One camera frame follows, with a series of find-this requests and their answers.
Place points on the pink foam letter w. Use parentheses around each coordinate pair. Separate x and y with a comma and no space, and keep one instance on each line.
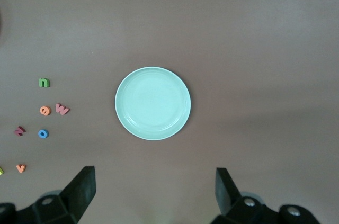
(62,110)

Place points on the green plate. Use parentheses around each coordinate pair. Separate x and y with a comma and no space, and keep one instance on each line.
(152,103)

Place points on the blue foam letter o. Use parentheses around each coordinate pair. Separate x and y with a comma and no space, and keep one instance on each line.
(39,133)

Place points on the yellow foam letter k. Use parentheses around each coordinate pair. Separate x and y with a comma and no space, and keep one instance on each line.
(1,171)

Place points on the brown table cover sheet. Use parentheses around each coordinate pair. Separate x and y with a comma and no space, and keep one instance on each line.
(238,36)

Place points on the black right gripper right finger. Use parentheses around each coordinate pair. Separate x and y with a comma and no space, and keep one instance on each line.
(227,197)

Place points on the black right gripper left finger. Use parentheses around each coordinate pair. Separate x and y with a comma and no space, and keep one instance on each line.
(79,195)

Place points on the green foam letter n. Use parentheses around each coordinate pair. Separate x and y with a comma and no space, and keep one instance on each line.
(44,79)

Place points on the orange foam letter v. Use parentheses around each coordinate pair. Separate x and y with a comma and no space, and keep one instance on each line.
(21,169)

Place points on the orange foam letter e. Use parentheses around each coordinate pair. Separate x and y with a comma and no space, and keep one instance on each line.
(41,111)

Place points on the dark red foam letter z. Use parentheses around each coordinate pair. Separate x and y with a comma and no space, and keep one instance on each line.
(19,130)

